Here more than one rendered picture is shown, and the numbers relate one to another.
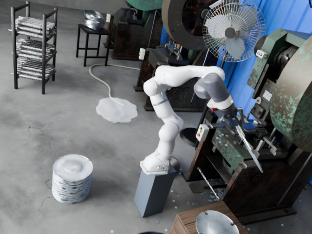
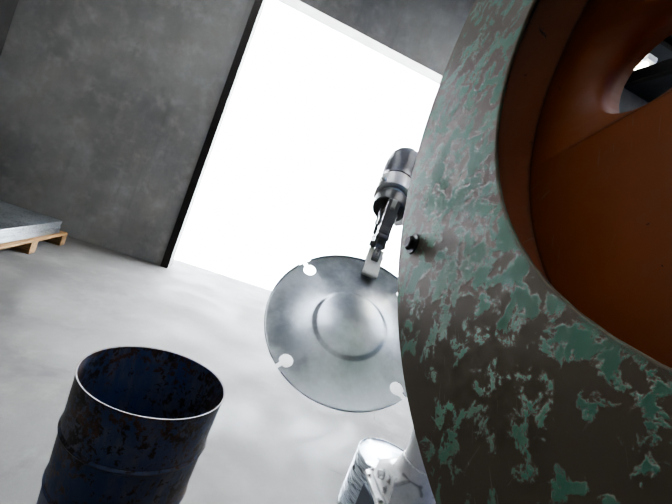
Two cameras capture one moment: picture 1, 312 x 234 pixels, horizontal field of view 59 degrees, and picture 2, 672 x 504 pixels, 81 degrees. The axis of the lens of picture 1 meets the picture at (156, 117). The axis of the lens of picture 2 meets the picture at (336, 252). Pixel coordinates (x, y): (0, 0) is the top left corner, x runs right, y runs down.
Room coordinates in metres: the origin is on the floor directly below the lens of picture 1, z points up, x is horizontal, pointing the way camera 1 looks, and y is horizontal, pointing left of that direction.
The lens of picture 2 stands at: (1.41, -1.22, 1.09)
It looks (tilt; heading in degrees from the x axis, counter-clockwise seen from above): 3 degrees down; 104
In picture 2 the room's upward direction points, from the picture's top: 21 degrees clockwise
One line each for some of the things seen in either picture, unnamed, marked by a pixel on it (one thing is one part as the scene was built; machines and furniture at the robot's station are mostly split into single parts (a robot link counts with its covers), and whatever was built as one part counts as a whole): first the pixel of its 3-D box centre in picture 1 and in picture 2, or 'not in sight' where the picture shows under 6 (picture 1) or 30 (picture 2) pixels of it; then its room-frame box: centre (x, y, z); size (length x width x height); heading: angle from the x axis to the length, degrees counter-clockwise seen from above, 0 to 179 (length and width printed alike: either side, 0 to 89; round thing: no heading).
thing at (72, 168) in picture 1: (73, 166); (390, 459); (1.53, 0.51, 0.25); 0.29 x 0.29 x 0.01
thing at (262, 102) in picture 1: (270, 99); not in sight; (1.91, -0.78, 1.04); 0.17 x 0.15 x 0.30; 118
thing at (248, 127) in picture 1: (239, 134); not in sight; (1.85, -0.66, 0.72); 0.25 x 0.14 x 0.14; 118
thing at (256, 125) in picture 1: (258, 129); not in sight; (1.93, -0.81, 0.76); 0.15 x 0.09 x 0.05; 28
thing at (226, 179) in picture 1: (238, 171); not in sight; (1.94, -0.82, 0.31); 0.43 x 0.42 x 0.01; 28
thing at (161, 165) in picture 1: (157, 159); (406, 475); (1.54, -0.09, 0.52); 0.22 x 0.19 x 0.14; 125
